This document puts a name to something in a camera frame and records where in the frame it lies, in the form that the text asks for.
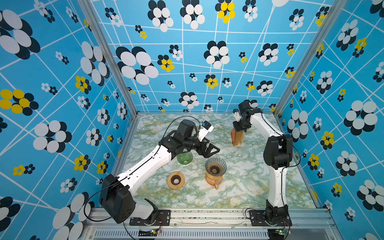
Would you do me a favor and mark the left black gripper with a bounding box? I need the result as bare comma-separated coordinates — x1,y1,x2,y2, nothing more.
183,133,221,158

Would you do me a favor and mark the clear grey glass dripper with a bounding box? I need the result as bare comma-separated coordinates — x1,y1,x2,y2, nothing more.
205,157,227,177

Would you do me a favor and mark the green glass dripper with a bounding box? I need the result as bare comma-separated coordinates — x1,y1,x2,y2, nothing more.
177,152,194,165

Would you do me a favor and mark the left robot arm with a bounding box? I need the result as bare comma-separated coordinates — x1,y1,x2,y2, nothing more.
99,120,220,225

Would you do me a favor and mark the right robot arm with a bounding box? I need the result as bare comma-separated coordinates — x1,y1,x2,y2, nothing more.
233,100,293,226

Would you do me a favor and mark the orange coffee filter box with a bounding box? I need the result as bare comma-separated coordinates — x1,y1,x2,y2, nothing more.
231,129,245,147

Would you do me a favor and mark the left green circuit board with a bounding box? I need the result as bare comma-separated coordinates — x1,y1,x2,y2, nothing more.
138,229,161,237

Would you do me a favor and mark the green circuit board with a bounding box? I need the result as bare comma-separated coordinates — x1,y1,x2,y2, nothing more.
268,229,285,240
138,229,161,237

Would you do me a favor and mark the right green circuit board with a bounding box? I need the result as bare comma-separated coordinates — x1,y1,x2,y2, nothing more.
268,229,285,240

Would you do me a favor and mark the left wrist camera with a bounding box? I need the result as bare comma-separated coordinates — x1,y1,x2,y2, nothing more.
198,121,214,142

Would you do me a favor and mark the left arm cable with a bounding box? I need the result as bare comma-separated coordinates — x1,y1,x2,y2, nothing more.
83,115,202,223

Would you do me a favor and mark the wooden ring holder left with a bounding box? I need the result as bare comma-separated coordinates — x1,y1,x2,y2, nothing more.
167,172,185,190

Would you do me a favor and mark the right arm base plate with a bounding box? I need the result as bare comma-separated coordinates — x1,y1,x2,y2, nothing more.
246,210,292,228

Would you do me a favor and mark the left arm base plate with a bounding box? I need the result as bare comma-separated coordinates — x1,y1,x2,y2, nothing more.
129,210,171,227

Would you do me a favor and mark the aluminium front rail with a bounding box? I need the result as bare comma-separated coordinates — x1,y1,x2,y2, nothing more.
82,209,342,240

